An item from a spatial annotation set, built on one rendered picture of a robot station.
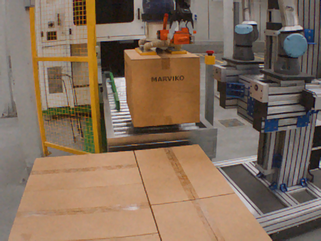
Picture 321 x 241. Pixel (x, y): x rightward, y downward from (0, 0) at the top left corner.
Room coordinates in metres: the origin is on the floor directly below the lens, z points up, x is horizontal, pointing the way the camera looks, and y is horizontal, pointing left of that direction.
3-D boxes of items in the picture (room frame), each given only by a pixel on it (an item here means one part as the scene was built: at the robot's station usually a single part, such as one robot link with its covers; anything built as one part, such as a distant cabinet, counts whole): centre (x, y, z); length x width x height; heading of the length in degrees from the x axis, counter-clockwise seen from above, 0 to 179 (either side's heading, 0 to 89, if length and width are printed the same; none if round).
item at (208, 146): (1.86, -0.02, 0.48); 0.70 x 0.03 x 0.15; 101
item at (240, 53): (2.05, -0.56, 1.09); 0.15 x 0.15 x 0.10
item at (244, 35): (2.06, -0.56, 1.20); 0.13 x 0.12 x 0.14; 147
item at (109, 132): (2.95, 0.52, 0.50); 2.31 x 0.05 x 0.19; 11
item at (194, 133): (1.86, -0.02, 0.58); 0.70 x 0.03 x 0.06; 101
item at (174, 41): (1.53, -0.10, 1.21); 0.08 x 0.07 x 0.05; 10
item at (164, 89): (2.10, 0.01, 0.87); 0.60 x 0.40 x 0.40; 10
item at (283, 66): (1.57, -0.68, 1.09); 0.15 x 0.15 x 0.10
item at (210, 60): (2.51, -0.40, 0.50); 0.07 x 0.07 x 1.00; 11
